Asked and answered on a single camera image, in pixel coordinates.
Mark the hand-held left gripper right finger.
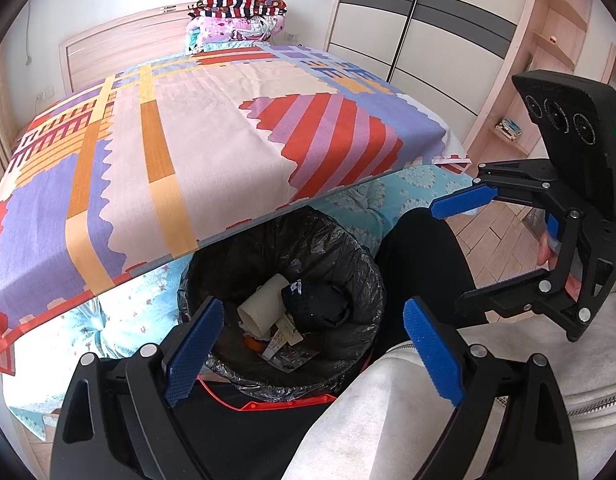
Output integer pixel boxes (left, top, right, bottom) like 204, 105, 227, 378
403, 296, 576, 480

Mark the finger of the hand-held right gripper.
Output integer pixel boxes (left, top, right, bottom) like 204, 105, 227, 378
429, 159, 586, 231
455, 215, 613, 343

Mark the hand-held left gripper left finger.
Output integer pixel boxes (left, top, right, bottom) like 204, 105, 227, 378
50, 296, 225, 480

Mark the white cardboard tube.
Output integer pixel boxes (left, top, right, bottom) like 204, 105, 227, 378
238, 274, 289, 341

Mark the shiny foil wrapper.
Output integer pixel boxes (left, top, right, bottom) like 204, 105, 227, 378
260, 325, 321, 373

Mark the black knit cloth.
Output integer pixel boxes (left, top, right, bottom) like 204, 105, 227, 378
280, 280, 351, 333

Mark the trash bin with black bag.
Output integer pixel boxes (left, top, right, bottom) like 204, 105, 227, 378
178, 207, 387, 411

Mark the person's right hand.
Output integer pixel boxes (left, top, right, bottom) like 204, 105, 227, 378
536, 232, 583, 295

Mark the small stack of books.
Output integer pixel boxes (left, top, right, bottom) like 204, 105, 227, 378
494, 117, 524, 142

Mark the bed with blue floral sheet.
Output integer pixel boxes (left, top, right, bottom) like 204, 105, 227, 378
0, 40, 481, 443

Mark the wooden shelf unit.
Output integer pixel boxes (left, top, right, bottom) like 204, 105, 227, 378
462, 0, 616, 161

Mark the white and grey wardrobe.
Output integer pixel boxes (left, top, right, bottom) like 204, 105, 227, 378
325, 0, 546, 133

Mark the colourful patterned blanket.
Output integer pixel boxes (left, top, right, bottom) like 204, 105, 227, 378
0, 42, 473, 376

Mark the striped folded blanket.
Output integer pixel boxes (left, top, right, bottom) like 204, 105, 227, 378
188, 0, 289, 18

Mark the wooden headboard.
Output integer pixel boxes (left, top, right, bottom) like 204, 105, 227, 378
59, 4, 203, 93

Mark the air conditioner power cord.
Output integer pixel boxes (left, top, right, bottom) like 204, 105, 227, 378
22, 5, 34, 66

